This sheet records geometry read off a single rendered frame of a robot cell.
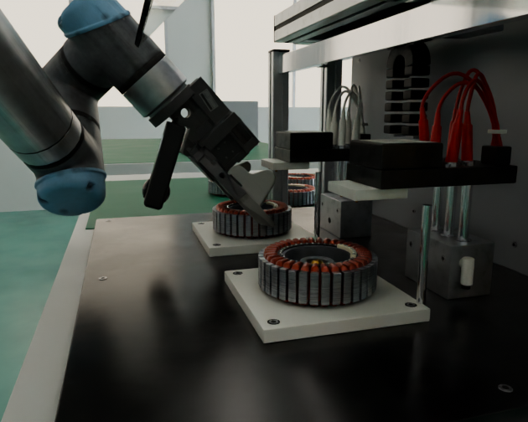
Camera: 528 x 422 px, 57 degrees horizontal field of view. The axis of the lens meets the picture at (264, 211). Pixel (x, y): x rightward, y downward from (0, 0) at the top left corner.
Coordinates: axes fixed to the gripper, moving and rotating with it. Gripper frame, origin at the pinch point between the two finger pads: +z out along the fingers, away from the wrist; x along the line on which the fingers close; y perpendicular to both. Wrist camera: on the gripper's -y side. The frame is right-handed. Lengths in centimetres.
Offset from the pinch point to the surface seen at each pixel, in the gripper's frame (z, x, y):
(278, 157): -3.9, 1.4, 8.5
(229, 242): -2.3, -5.6, -4.9
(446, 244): 5.7, -27.0, 10.3
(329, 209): 7.0, 0.1, 9.0
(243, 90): 44, 448, 107
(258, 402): -4.9, -39.0, -9.8
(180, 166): 8, 133, -1
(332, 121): -2.7, -0.1, 17.5
